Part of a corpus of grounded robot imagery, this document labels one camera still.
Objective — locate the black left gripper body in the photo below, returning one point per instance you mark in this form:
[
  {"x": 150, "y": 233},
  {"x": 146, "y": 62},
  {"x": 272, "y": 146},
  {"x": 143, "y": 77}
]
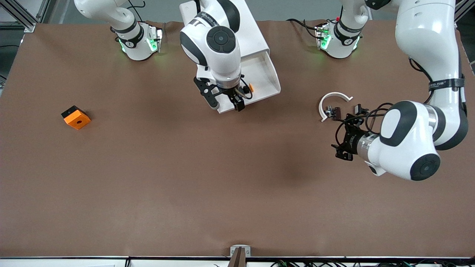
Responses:
[{"x": 350, "y": 135}]

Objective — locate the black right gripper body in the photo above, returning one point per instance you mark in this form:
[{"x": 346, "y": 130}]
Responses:
[{"x": 235, "y": 95}]

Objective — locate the yellow push button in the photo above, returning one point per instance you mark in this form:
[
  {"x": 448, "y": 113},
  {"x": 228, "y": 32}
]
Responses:
[{"x": 251, "y": 88}]

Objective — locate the cream cabinet drawer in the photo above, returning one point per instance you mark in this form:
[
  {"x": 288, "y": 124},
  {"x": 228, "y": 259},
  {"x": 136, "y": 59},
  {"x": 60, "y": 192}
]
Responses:
[{"x": 265, "y": 79}]

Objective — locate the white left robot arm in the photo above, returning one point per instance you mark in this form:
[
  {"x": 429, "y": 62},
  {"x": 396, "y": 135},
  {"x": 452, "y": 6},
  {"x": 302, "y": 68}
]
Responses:
[{"x": 408, "y": 141}]

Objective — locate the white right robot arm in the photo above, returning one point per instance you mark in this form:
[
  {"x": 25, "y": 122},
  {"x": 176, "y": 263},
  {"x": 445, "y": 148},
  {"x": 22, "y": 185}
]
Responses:
[{"x": 219, "y": 55}]

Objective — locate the white drawer cabinet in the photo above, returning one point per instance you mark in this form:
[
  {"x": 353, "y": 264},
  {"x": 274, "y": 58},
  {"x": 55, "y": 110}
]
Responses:
[{"x": 254, "y": 33}]

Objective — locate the black small clip component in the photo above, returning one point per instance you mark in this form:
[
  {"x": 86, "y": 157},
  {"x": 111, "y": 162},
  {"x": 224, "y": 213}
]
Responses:
[{"x": 358, "y": 109}]

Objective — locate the brown small clip component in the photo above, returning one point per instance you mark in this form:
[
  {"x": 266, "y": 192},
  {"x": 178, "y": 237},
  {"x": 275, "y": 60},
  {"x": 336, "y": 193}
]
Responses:
[{"x": 336, "y": 113}]

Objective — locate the white curved plastic arc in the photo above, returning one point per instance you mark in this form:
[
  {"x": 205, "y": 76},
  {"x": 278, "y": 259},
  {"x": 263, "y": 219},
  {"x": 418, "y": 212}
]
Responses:
[{"x": 320, "y": 107}]

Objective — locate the brown table cover sheet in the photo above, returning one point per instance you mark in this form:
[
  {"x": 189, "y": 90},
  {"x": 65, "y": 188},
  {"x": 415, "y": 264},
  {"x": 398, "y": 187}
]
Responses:
[{"x": 185, "y": 185}]

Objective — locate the orange block with black side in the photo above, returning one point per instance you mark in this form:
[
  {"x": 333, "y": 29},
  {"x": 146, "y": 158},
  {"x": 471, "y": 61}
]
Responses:
[{"x": 78, "y": 120}]

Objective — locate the grey metal table bracket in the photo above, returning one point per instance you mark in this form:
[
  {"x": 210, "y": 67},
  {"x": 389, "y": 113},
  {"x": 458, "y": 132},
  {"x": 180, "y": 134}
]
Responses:
[{"x": 234, "y": 251}]

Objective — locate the aluminium frame post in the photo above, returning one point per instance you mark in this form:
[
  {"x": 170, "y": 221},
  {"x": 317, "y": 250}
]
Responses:
[
  {"x": 464, "y": 9},
  {"x": 28, "y": 25}
]

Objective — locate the white table edge rail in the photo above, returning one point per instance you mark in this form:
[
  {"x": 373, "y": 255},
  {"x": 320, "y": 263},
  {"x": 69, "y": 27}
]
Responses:
[{"x": 55, "y": 262}]

